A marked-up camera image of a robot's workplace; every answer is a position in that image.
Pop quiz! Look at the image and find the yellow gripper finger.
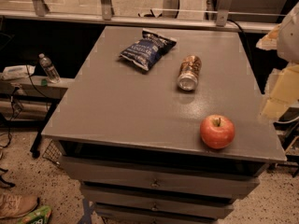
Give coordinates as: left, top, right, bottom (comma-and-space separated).
256, 24, 280, 50
260, 63, 299, 120

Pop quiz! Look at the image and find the orange soda can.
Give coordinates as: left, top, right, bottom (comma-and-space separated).
177, 55, 202, 91

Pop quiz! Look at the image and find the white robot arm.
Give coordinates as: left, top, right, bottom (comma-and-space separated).
256, 3, 299, 121

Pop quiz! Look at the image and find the red apple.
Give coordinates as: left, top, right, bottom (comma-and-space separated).
200, 115, 235, 149

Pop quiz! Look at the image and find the blue chip bag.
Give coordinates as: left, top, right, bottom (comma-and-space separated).
120, 29, 177, 72

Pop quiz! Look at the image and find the clear plastic water bottle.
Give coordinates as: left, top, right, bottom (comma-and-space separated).
38, 53, 60, 83

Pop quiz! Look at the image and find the low side bench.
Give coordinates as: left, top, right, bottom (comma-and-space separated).
0, 76, 74, 159

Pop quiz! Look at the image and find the white tissue pack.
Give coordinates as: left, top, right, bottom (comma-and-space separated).
1, 64, 36, 80

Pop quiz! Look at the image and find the green snack package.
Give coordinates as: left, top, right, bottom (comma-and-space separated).
17, 205, 52, 224

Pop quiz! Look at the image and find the tan sneaker shoe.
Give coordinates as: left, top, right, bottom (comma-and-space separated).
0, 193, 38, 218

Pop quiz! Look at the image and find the wire mesh basket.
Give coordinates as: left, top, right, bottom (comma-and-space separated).
42, 141, 62, 166

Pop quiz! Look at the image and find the black cable on bench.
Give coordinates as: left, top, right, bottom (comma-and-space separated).
0, 64, 50, 149

